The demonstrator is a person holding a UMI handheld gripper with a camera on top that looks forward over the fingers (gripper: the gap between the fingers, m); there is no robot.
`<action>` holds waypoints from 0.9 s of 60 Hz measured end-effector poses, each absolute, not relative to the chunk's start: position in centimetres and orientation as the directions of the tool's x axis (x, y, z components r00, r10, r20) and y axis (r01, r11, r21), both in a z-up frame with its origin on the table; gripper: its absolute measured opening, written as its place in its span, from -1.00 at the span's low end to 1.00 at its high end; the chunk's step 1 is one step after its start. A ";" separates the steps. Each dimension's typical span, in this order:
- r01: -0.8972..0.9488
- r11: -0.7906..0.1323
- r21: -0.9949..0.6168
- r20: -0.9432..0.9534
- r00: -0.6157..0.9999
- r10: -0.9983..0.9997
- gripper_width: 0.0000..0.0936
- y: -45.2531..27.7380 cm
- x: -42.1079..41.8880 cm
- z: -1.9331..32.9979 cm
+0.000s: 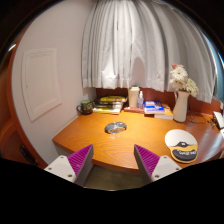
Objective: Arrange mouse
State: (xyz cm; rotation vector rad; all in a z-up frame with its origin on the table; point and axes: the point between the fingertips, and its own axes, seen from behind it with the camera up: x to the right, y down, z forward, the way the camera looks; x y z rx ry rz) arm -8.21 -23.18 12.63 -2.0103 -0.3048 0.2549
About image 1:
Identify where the cream lidded tumbler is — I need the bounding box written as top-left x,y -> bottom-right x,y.
128,85 -> 141,108

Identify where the white pleated curtain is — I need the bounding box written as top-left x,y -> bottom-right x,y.
81,0 -> 218,104

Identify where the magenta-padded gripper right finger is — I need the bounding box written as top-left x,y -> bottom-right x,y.
133,143 -> 183,184

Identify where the dark green mug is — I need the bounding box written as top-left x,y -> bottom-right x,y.
76,99 -> 94,116

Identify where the black cable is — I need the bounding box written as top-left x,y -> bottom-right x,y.
186,111 -> 218,129

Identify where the white ceramic vase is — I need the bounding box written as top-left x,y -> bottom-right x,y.
172,90 -> 191,123

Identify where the yellow and white book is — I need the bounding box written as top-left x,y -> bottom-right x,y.
92,107 -> 122,115

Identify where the orange book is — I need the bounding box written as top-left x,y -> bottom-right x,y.
153,103 -> 175,121

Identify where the white wall panel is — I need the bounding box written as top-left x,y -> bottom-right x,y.
21,48 -> 63,122

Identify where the red-brown book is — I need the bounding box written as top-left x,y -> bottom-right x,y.
123,105 -> 146,114

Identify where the blue book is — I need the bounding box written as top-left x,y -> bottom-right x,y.
143,100 -> 166,115

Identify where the white yellow black mouse pad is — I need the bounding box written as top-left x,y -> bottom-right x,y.
164,128 -> 199,164

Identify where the black grey computer mouse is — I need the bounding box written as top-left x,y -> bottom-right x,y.
104,121 -> 128,135

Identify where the clear spray bottle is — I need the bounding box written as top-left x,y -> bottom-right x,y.
137,90 -> 145,110

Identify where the white flower bunch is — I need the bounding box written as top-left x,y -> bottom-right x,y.
169,63 -> 200,98

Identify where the white flat device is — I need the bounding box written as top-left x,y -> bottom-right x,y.
212,110 -> 224,130

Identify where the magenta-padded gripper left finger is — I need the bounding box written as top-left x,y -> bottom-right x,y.
44,143 -> 95,188

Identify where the dark window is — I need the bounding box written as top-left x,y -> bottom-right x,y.
206,36 -> 224,101

